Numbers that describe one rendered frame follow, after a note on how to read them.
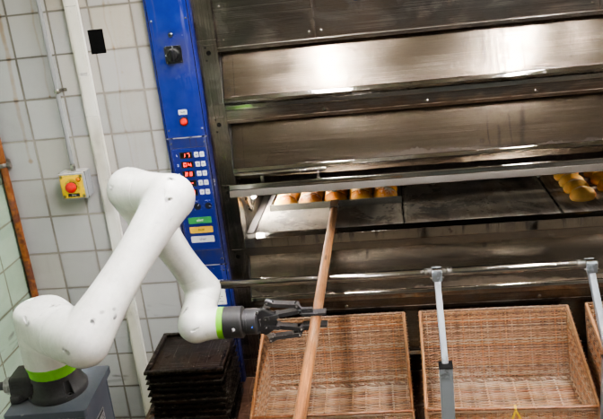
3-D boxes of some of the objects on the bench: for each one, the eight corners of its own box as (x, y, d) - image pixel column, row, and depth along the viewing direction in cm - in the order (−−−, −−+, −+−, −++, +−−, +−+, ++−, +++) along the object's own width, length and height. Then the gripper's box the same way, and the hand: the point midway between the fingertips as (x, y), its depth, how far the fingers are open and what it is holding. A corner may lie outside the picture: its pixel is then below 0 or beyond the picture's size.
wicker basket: (269, 379, 297) (261, 318, 288) (411, 371, 290) (406, 309, 282) (252, 458, 251) (241, 387, 242) (419, 451, 244) (414, 379, 236)
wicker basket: (420, 371, 290) (416, 308, 282) (569, 367, 282) (569, 301, 273) (425, 450, 244) (420, 378, 236) (603, 449, 236) (605, 372, 227)
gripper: (243, 291, 213) (325, 286, 210) (249, 339, 218) (329, 336, 215) (239, 302, 206) (323, 298, 203) (246, 353, 211) (328, 349, 208)
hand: (314, 318), depth 210 cm, fingers closed on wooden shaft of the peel, 3 cm apart
